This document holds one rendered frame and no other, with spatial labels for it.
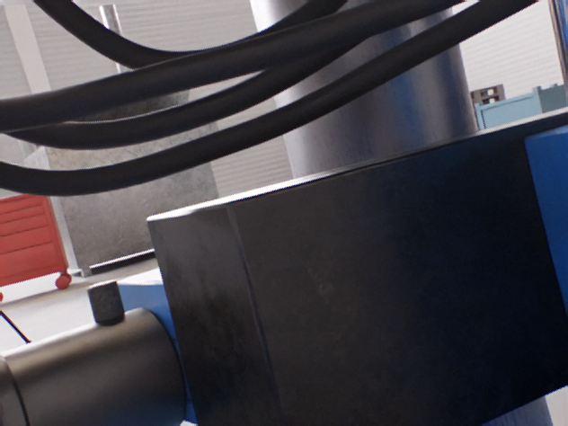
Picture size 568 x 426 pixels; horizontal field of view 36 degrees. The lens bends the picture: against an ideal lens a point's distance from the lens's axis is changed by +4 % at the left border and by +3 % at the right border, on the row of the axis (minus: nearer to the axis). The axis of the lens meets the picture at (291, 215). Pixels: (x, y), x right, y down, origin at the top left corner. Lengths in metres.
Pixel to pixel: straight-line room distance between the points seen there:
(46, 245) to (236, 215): 7.50
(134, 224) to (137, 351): 8.15
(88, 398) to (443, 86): 0.48
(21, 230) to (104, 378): 7.37
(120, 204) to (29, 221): 1.13
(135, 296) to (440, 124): 0.36
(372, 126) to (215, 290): 0.35
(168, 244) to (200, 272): 0.05
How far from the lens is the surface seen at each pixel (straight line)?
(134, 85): 0.54
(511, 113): 9.00
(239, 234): 0.53
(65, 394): 0.67
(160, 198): 8.91
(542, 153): 0.67
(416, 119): 0.89
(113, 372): 0.68
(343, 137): 0.88
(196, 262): 0.60
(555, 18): 1.06
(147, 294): 0.72
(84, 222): 8.71
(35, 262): 8.03
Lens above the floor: 0.62
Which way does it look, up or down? 3 degrees down
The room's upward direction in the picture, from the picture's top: 14 degrees counter-clockwise
